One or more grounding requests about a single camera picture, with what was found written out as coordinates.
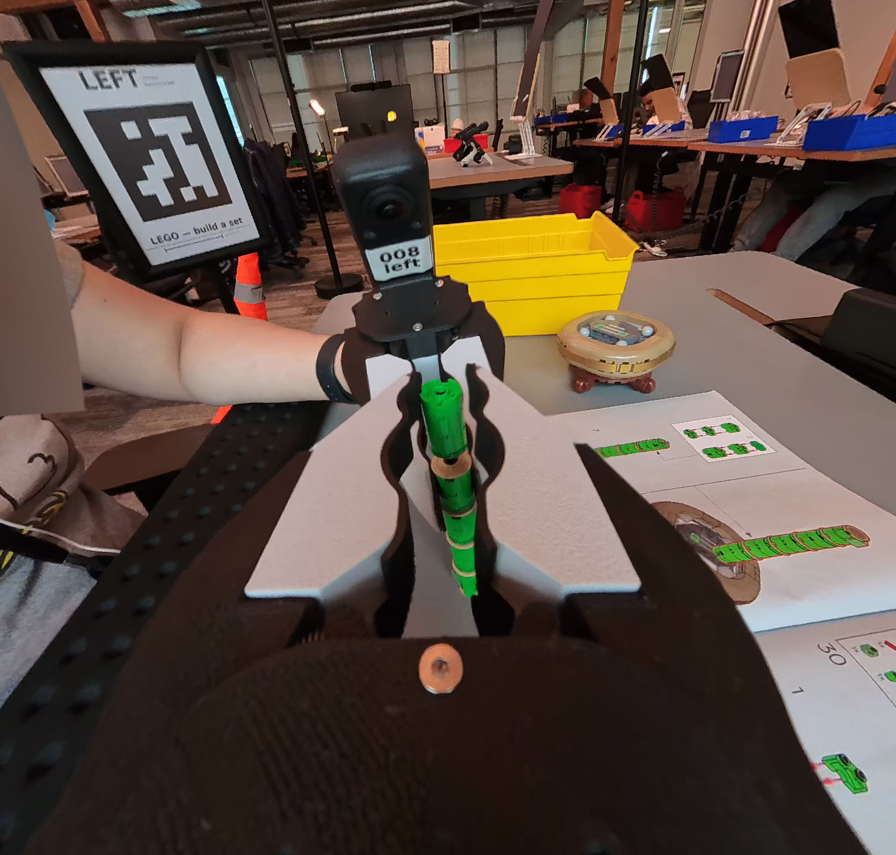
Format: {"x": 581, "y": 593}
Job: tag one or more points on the black pole stand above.
{"x": 631, "y": 85}
{"x": 339, "y": 286}

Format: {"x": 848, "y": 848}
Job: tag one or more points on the black device on stand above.
{"x": 470, "y": 144}

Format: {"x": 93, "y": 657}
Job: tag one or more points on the black screen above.
{"x": 808, "y": 22}

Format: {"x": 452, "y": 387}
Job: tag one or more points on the yellow plastic bin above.
{"x": 532, "y": 281}

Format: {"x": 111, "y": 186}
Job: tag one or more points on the red container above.
{"x": 581, "y": 200}
{"x": 654, "y": 211}

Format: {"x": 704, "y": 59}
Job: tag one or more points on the black wristband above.
{"x": 327, "y": 372}

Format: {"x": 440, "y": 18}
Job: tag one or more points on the person's grey printed shirt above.
{"x": 42, "y": 463}

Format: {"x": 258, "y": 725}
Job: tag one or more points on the green toy bamboo stalk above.
{"x": 448, "y": 421}

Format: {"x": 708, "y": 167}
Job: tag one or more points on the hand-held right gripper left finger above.
{"x": 329, "y": 519}

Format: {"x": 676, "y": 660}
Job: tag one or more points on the long wooden table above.
{"x": 770, "y": 149}

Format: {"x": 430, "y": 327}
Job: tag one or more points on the grey desk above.
{"x": 770, "y": 351}

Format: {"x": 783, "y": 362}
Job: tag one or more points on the brown flat strip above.
{"x": 742, "y": 307}

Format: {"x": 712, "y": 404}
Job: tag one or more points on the person's left forearm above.
{"x": 210, "y": 358}

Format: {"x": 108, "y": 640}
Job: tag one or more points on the grey background table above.
{"x": 504, "y": 169}

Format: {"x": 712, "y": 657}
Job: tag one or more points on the black framed marker sign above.
{"x": 140, "y": 155}

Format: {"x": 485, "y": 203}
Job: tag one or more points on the black monitor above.
{"x": 357, "y": 109}

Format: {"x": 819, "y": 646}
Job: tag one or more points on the blue plastic bin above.
{"x": 850, "y": 134}
{"x": 742, "y": 130}

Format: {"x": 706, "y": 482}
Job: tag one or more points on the slanted panel on white stand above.
{"x": 535, "y": 64}

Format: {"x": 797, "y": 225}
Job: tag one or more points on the tan round toy pot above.
{"x": 616, "y": 361}

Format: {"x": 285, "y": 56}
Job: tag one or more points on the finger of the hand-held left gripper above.
{"x": 385, "y": 375}
{"x": 469, "y": 358}

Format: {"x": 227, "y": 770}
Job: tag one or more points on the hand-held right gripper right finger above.
{"x": 553, "y": 519}

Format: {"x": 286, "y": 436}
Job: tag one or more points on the hanging paper sign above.
{"x": 441, "y": 57}

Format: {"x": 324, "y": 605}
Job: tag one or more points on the small white box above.
{"x": 430, "y": 139}

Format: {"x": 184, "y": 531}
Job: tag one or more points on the open instruction booklet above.
{"x": 805, "y": 589}

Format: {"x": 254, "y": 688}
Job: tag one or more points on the orange traffic cone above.
{"x": 250, "y": 288}

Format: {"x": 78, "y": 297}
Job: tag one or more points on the tan board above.
{"x": 817, "y": 78}

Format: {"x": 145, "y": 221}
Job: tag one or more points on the black jacket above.
{"x": 276, "y": 197}

